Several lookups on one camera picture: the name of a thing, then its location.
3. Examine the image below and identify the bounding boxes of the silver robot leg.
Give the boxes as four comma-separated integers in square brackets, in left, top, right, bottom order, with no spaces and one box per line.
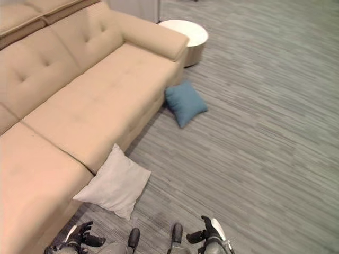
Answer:
[98,228,141,254]
[167,222,192,254]

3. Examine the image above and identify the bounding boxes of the blue cushion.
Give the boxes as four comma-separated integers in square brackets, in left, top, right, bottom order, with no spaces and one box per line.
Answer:
[164,80,208,129]

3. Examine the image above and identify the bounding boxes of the silver left robot leg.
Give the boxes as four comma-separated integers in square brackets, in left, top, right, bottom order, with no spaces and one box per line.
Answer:
[98,228,141,254]

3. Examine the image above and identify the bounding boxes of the beige fabric sofa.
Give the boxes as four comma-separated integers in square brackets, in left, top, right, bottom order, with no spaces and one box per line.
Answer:
[0,0,190,254]

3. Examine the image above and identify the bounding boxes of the round white side table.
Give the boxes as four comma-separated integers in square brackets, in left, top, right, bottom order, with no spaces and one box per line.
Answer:
[158,20,209,68]

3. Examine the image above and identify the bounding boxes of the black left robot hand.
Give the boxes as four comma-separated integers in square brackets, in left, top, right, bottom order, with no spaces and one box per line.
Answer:
[64,221,107,249]

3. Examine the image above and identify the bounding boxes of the silver right robot leg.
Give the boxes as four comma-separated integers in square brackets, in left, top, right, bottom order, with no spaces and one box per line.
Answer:
[167,222,192,254]

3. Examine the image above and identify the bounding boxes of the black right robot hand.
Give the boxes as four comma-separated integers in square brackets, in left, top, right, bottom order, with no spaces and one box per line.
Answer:
[186,215,227,243]

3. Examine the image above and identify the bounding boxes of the light grey cushion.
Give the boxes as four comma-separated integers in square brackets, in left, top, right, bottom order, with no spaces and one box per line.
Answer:
[72,143,152,221]

